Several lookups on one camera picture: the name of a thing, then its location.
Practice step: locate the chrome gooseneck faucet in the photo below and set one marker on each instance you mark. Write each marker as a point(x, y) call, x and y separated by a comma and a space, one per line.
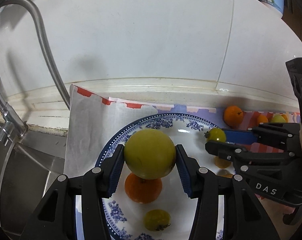
point(44, 47)

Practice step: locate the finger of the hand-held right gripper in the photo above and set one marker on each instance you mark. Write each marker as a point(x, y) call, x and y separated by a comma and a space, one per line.
point(226, 152)
point(238, 136)

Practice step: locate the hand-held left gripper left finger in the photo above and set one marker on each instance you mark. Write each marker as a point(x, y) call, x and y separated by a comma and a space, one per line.
point(116, 170)

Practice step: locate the blue patterned white plate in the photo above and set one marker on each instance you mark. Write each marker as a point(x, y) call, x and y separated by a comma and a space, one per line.
point(188, 136)

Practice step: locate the small green tomato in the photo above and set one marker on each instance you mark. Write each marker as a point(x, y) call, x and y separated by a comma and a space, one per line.
point(216, 135)
point(156, 218)

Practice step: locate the chrome kitchen faucet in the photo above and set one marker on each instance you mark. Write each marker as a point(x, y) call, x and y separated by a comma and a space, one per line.
point(8, 120)

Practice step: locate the stainless steel sink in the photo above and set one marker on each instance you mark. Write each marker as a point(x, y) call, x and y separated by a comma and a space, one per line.
point(28, 167)

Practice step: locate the colourful patterned tablecloth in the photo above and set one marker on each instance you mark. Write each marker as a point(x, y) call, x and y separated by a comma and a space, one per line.
point(91, 120)

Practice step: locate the dark wooden window frame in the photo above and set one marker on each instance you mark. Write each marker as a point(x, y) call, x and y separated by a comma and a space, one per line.
point(295, 22)

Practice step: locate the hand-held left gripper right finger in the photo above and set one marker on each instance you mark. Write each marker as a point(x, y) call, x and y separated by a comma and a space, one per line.
point(184, 172)

